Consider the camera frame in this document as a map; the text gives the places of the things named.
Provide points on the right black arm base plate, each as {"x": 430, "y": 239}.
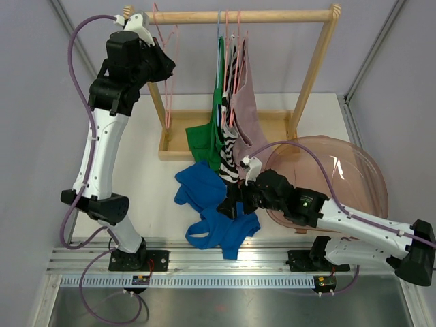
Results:
{"x": 301, "y": 262}

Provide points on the black white striped tank top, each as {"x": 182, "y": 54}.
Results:
{"x": 228, "y": 171}

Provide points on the green tank top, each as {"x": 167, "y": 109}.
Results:
{"x": 204, "y": 140}

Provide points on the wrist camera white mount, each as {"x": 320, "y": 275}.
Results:
{"x": 137, "y": 23}
{"x": 252, "y": 167}

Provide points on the pink wire hanger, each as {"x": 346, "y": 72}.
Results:
{"x": 168, "y": 89}

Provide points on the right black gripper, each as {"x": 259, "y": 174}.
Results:
{"x": 229, "y": 206}

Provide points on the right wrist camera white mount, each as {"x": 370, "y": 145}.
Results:
{"x": 252, "y": 167}

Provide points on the pink tank top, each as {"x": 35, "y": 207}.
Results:
{"x": 251, "y": 136}

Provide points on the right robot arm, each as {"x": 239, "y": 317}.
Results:
{"x": 408, "y": 249}

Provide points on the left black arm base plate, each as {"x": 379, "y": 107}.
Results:
{"x": 157, "y": 260}

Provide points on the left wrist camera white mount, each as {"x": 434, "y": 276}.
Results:
{"x": 137, "y": 23}

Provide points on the translucent pink plastic basket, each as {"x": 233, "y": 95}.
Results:
{"x": 355, "y": 177}

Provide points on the blue wire hanger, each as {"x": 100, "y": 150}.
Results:
{"x": 218, "y": 30}

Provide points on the pink hanger of striped top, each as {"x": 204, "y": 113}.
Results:
{"x": 228, "y": 75}

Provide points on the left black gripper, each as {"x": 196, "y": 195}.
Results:
{"x": 166, "y": 64}

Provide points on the aluminium rail base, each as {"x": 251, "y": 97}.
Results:
{"x": 254, "y": 256}

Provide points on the wooden clothes rack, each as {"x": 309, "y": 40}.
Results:
{"x": 276, "y": 125}

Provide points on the blue tank top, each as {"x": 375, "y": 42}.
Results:
{"x": 203, "y": 189}

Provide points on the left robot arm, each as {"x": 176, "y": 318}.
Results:
{"x": 133, "y": 59}

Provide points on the white slotted cable duct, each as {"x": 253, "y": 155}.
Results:
{"x": 192, "y": 281}

